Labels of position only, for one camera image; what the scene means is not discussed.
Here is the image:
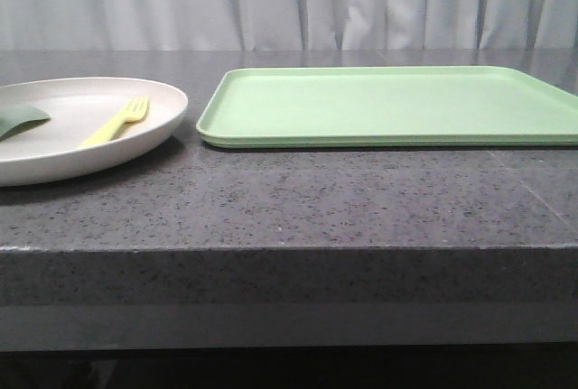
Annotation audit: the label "grey pleated curtain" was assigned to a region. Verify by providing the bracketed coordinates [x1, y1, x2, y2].
[1, 0, 577, 51]

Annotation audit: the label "green plastic spoon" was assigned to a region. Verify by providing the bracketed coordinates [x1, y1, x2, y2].
[1, 105, 51, 139]

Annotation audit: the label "beige round plate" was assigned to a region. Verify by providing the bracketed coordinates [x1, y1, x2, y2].
[1, 77, 189, 187]

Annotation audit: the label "light green serving tray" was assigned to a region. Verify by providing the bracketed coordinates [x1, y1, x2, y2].
[196, 66, 577, 148]

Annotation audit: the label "yellow plastic fork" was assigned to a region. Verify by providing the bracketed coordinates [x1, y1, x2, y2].
[78, 97, 150, 149]

